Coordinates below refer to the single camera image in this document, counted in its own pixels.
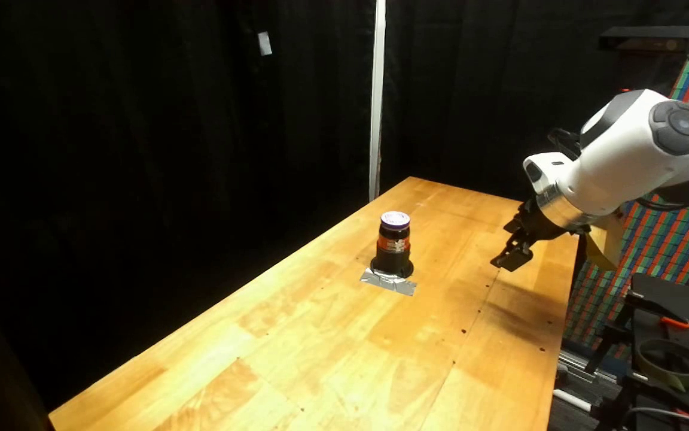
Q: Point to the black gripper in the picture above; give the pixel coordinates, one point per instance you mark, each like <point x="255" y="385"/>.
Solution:
<point x="534" y="224"/>

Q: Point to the dark upside-down cup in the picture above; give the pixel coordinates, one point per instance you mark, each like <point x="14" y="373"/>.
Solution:
<point x="396" y="241"/>

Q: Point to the silver tape patch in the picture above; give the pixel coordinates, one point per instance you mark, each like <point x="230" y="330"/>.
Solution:
<point x="392" y="282"/>

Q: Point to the colourful striped panel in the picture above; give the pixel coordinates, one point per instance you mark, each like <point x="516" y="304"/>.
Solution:
<point x="664" y="248"/>

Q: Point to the black side cart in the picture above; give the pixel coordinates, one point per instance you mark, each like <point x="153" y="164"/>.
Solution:
<point x="682" y="302"/>

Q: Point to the tape roll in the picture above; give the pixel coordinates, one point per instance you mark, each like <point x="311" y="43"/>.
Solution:
<point x="654" y="369"/>

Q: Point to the white vertical pole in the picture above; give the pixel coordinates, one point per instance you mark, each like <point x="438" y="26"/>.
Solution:
<point x="376" y="97"/>

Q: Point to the small white tag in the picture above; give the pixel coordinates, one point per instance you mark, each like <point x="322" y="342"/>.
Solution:
<point x="263" y="43"/>

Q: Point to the tan wrist camera box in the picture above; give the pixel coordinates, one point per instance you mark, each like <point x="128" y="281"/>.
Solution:
<point x="599" y="242"/>

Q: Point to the aluminium rail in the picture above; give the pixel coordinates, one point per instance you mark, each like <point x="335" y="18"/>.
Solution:
<point x="575" y="373"/>

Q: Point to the black camera stand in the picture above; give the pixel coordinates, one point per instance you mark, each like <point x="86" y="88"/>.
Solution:
<point x="648" y="36"/>

